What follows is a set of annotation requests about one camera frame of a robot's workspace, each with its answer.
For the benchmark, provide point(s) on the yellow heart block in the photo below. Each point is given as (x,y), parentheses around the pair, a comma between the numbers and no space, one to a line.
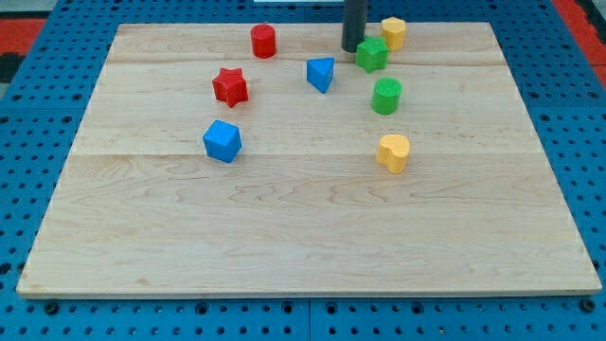
(393,152)

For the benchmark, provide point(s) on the blue cube block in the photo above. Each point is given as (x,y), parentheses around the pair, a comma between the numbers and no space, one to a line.
(222,141)

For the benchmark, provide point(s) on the wooden board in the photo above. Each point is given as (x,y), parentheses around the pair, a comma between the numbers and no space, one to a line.
(304,209)

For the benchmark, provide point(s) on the blue triangle block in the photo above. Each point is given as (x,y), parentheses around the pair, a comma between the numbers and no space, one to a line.
(319,73)

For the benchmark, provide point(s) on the green cylinder block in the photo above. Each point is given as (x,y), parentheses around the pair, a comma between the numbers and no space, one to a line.
(386,96)

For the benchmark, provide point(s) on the red star block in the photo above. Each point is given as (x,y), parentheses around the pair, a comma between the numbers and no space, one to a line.
(230,86)

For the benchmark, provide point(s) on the green star block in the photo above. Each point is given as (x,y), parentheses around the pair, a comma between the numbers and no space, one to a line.
(371,54)

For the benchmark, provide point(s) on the red cylinder block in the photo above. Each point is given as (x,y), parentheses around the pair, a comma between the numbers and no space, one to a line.
(263,41)

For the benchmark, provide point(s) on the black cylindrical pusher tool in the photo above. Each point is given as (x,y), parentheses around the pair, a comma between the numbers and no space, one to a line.
(353,24)

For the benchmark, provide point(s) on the yellow hexagon block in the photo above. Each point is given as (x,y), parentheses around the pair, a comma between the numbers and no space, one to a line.
(394,32)

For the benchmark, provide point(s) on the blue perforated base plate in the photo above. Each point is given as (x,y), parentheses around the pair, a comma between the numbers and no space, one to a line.
(44,104)

